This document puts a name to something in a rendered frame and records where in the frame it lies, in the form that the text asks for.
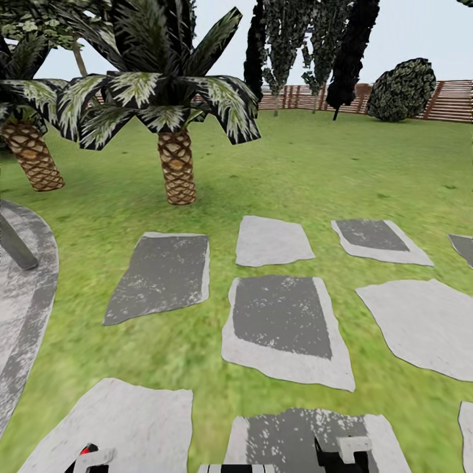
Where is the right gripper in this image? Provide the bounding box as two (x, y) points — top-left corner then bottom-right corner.
(316, 448), (369, 473)

